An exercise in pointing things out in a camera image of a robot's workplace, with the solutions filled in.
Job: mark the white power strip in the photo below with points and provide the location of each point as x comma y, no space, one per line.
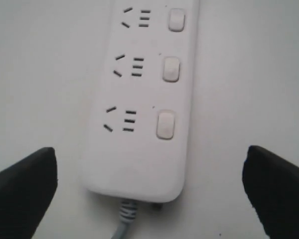
136,145

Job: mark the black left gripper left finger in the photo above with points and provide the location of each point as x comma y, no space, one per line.
26,191

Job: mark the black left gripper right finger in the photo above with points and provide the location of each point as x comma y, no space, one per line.
271,184

